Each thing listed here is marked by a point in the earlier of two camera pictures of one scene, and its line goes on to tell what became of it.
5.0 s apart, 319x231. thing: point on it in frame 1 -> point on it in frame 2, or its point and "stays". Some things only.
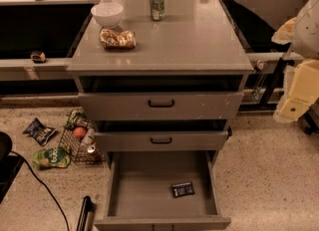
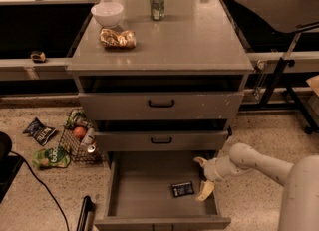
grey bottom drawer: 162,191 stays
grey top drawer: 156,107 stays
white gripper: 307,34 -> 211,170
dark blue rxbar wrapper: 182,189 stays
